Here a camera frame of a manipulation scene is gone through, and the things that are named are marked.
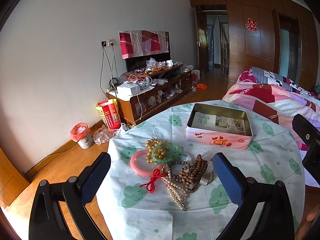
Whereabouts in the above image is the white mug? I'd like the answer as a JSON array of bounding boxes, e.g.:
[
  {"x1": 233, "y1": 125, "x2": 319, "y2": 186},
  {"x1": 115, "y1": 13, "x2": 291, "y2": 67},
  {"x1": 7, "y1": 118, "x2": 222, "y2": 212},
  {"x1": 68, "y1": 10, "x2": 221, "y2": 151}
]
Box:
[{"x1": 166, "y1": 60, "x2": 174, "y2": 67}]

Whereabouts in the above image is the green jade bangle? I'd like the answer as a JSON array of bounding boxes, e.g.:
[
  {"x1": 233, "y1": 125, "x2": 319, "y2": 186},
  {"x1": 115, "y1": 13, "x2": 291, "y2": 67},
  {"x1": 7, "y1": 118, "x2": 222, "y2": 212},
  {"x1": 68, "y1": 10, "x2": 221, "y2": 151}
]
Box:
[{"x1": 151, "y1": 142, "x2": 184, "y2": 165}]

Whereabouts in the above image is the clear plastic bag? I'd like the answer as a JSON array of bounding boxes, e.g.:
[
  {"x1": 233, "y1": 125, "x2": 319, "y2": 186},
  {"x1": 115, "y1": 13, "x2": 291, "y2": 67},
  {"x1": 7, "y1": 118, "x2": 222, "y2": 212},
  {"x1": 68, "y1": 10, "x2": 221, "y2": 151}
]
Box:
[{"x1": 92, "y1": 123, "x2": 129, "y2": 145}]

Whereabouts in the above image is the brown wooden bead string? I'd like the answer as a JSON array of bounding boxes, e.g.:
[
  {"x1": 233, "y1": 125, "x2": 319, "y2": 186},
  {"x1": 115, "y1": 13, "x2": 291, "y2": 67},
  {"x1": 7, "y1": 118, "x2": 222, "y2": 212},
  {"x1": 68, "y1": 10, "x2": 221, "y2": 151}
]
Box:
[{"x1": 178, "y1": 154, "x2": 209, "y2": 194}]

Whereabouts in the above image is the pink bangle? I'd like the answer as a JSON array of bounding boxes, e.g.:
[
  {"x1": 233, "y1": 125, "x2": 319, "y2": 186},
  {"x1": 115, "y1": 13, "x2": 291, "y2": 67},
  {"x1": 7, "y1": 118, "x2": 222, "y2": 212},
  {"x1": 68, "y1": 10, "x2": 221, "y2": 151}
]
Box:
[{"x1": 130, "y1": 150, "x2": 163, "y2": 177}]

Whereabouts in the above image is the wooden tv cabinet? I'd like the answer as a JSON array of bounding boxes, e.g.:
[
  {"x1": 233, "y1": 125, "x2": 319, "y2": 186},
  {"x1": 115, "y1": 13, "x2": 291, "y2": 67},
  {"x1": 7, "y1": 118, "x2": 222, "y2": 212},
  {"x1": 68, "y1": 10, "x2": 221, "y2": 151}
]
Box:
[{"x1": 106, "y1": 64, "x2": 193, "y2": 125}]

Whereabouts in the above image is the grey bead bracelet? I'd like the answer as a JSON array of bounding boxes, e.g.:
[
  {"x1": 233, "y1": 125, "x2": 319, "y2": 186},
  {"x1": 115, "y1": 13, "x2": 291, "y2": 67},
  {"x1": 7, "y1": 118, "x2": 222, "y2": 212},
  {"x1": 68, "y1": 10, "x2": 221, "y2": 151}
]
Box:
[{"x1": 169, "y1": 160, "x2": 192, "y2": 183}]

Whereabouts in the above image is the pink biscuit tin box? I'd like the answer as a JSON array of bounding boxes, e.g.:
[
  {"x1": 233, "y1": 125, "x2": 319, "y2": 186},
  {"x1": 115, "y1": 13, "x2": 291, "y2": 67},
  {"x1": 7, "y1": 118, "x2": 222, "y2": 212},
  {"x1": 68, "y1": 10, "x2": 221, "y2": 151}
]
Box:
[{"x1": 186, "y1": 103, "x2": 253, "y2": 150}]

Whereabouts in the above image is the cloud print tablecloth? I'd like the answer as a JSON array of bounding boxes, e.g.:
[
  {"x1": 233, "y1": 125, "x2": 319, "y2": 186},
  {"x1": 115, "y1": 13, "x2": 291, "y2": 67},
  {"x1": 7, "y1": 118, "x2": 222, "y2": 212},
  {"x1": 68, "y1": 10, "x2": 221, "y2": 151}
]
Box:
[{"x1": 97, "y1": 100, "x2": 305, "y2": 239}]

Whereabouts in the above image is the newspaper sheet in tin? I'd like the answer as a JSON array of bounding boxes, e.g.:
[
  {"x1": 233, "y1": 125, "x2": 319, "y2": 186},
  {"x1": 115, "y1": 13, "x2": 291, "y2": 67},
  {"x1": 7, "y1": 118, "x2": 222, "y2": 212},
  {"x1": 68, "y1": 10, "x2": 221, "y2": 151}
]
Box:
[{"x1": 191, "y1": 112, "x2": 247, "y2": 135}]

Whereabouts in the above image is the person hand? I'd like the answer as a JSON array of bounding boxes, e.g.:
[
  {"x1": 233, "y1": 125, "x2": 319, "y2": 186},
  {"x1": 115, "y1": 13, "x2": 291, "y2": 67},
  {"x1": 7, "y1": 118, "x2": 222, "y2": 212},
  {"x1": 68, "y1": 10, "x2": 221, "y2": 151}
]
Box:
[{"x1": 295, "y1": 205, "x2": 319, "y2": 240}]

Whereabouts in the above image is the patchwork quilt bed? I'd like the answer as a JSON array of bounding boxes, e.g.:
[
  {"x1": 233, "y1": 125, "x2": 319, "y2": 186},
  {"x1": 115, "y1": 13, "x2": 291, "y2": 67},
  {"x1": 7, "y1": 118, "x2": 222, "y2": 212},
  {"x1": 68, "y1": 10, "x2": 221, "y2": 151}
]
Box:
[{"x1": 223, "y1": 67, "x2": 319, "y2": 151}]

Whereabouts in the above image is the wooden wardrobe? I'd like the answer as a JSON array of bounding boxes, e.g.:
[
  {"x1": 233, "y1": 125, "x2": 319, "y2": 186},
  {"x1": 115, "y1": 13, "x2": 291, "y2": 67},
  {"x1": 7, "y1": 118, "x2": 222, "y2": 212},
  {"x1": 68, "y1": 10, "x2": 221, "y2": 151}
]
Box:
[{"x1": 190, "y1": 0, "x2": 318, "y2": 90}]

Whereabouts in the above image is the patchwork cloth cover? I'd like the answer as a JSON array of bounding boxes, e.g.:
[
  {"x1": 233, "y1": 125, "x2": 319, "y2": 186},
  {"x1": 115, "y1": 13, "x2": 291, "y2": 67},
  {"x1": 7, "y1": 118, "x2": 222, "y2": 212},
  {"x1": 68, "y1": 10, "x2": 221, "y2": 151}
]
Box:
[{"x1": 119, "y1": 30, "x2": 169, "y2": 59}]

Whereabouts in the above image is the silver thin bangle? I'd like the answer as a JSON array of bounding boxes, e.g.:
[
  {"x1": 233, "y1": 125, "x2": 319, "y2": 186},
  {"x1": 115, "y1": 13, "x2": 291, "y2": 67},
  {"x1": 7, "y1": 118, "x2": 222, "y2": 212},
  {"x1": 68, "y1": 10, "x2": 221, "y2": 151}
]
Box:
[{"x1": 180, "y1": 153, "x2": 193, "y2": 163}]

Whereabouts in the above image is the red knot tassel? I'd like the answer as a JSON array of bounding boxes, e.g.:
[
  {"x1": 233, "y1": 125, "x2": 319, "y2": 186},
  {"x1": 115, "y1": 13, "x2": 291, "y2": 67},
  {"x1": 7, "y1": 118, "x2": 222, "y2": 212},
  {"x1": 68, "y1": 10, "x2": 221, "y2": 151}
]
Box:
[{"x1": 139, "y1": 168, "x2": 168, "y2": 193}]

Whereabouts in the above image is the red yellow gift bag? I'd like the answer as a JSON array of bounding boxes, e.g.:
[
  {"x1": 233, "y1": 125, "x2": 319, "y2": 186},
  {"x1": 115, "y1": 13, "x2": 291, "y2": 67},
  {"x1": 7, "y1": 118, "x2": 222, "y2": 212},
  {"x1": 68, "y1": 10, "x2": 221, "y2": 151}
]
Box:
[{"x1": 95, "y1": 99, "x2": 121, "y2": 129}]

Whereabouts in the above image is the wall power socket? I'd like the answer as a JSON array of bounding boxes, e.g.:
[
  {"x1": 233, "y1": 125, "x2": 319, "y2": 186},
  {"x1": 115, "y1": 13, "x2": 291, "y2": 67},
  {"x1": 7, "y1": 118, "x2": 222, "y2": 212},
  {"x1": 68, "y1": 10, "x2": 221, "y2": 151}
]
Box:
[{"x1": 101, "y1": 39, "x2": 114, "y2": 47}]

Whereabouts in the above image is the gold pearl bead necklace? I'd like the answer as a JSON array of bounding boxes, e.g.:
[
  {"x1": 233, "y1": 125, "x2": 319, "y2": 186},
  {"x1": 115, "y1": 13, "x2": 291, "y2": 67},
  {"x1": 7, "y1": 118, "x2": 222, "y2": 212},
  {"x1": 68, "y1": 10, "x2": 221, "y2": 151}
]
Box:
[{"x1": 145, "y1": 138, "x2": 171, "y2": 164}]

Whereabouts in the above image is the orange item on floor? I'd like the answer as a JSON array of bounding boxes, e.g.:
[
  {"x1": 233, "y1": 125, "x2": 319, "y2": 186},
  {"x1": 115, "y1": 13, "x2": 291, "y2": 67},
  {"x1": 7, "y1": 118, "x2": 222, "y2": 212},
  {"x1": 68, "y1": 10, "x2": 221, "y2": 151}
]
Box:
[{"x1": 195, "y1": 83, "x2": 208, "y2": 89}]

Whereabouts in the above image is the bin with red liner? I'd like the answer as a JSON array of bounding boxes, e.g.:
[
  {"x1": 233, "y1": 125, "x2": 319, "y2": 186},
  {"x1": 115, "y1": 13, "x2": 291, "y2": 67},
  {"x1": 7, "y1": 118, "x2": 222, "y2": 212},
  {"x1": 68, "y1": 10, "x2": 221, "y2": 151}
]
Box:
[{"x1": 70, "y1": 122, "x2": 93, "y2": 150}]

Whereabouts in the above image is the black television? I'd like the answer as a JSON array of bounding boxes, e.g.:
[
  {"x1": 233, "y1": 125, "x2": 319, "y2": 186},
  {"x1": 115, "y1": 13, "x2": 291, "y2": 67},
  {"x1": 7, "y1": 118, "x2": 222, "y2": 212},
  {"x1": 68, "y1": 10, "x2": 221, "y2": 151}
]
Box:
[{"x1": 125, "y1": 52, "x2": 171, "y2": 72}]

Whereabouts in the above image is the red double happiness sticker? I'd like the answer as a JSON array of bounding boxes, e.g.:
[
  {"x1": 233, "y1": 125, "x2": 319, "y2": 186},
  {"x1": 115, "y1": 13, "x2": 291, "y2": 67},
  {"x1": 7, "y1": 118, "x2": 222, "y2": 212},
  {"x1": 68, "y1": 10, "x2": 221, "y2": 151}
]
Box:
[{"x1": 245, "y1": 17, "x2": 257, "y2": 32}]

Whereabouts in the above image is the white pearl necklace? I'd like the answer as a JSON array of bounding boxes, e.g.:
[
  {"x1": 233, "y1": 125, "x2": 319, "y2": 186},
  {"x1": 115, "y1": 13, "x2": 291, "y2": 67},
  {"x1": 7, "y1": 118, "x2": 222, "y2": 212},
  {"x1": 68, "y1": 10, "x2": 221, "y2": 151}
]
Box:
[{"x1": 161, "y1": 164, "x2": 189, "y2": 211}]

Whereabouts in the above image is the white box on cabinet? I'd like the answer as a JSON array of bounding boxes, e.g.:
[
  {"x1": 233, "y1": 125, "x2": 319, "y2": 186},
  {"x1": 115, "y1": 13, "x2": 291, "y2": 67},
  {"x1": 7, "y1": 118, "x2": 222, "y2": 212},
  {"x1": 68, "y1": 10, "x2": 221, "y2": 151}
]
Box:
[{"x1": 117, "y1": 83, "x2": 140, "y2": 96}]

